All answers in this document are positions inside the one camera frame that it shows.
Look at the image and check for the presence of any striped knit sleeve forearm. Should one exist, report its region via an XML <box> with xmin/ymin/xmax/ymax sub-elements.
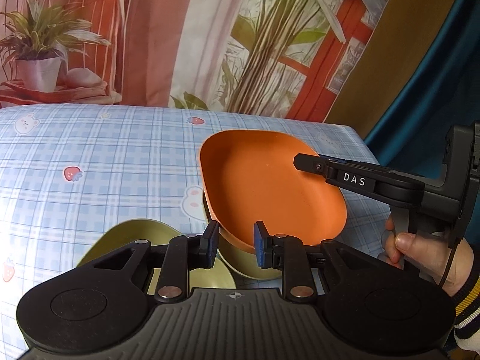
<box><xmin>453</xmin><ymin>247</ymin><xmax>480</xmax><ymax>353</ymax></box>

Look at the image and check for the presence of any black cable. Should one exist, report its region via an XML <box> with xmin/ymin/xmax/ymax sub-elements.
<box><xmin>437</xmin><ymin>187</ymin><xmax>472</xmax><ymax>290</ymax></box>

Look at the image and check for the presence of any printed plant backdrop cloth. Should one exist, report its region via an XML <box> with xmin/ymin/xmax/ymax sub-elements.
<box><xmin>1</xmin><ymin>0</ymin><xmax>456</xmax><ymax>137</ymax></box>

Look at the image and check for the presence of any person's right hand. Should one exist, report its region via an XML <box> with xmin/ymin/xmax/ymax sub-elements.
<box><xmin>383</xmin><ymin>217</ymin><xmax>474</xmax><ymax>296</ymax></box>

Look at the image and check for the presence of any green squarish bowl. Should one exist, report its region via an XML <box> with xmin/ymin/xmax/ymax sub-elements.
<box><xmin>202</xmin><ymin>193</ymin><xmax>284</xmax><ymax>281</ymax></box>

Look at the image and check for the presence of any orange squarish bowl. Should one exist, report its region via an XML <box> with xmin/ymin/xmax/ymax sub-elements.
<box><xmin>199</xmin><ymin>129</ymin><xmax>347</xmax><ymax>253</ymax></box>

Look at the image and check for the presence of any green squarish plate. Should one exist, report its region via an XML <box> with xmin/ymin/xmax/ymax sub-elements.
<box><xmin>76</xmin><ymin>218</ymin><xmax>237</xmax><ymax>295</ymax></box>

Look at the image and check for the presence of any blue plaid tablecloth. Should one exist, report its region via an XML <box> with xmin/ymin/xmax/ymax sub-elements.
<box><xmin>1</xmin><ymin>104</ymin><xmax>374</xmax><ymax>359</ymax></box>

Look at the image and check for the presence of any teal curtain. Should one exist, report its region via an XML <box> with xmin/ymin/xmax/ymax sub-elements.
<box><xmin>365</xmin><ymin>0</ymin><xmax>479</xmax><ymax>178</ymax></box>

